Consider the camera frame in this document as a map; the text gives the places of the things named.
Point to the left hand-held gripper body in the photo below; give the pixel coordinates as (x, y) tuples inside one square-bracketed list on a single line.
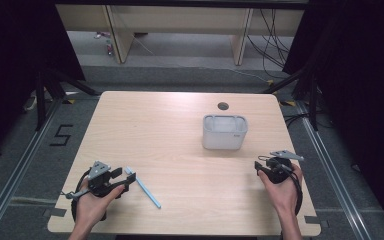
[(98, 170)]

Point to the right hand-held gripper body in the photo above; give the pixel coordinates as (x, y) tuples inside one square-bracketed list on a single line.
[(278, 166)]

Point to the light blue toothbrush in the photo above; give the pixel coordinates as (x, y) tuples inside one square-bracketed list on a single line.
[(145, 190)]

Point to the person's right hand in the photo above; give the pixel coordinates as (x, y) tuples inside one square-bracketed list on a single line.
[(285, 196)]

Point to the person's left hand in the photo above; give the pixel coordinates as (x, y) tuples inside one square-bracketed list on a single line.
[(91, 208)]

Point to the white plastic container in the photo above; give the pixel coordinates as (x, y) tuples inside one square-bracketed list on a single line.
[(224, 133)]

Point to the black metal stand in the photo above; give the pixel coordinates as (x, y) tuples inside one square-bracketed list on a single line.
[(46, 90), (308, 90)]

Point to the black curtain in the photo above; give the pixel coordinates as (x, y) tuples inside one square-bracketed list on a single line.
[(16, 66), (356, 83)]

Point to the small bottle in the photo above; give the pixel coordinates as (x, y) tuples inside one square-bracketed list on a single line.
[(109, 47)]

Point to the small pink item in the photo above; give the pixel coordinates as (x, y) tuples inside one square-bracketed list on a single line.
[(102, 34)]

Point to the light wooden bench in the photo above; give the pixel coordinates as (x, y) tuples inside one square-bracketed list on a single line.
[(180, 23)]

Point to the aluminium floor rail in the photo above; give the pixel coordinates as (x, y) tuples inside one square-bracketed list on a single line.
[(333, 170), (16, 170)]

